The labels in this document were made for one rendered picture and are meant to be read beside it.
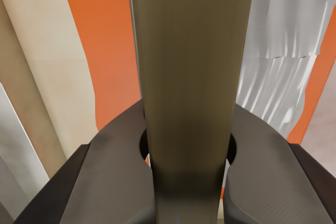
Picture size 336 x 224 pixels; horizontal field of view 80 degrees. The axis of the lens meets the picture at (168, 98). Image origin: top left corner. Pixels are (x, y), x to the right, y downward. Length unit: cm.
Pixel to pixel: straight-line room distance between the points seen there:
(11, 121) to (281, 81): 24
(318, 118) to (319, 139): 3
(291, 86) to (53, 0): 21
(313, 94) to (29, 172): 29
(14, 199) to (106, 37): 248
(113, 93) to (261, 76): 14
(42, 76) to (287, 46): 22
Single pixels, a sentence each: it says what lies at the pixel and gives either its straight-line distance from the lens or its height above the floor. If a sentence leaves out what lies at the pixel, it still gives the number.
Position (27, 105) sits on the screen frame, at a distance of 22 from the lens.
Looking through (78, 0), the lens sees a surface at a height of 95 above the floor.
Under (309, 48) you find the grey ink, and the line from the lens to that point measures 21.
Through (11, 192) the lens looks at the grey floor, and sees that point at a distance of 253.
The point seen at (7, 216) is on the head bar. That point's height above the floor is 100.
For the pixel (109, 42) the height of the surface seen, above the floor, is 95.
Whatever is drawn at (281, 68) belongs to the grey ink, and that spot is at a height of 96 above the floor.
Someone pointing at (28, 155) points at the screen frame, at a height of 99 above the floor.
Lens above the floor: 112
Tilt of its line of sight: 59 degrees down
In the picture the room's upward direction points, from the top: 177 degrees counter-clockwise
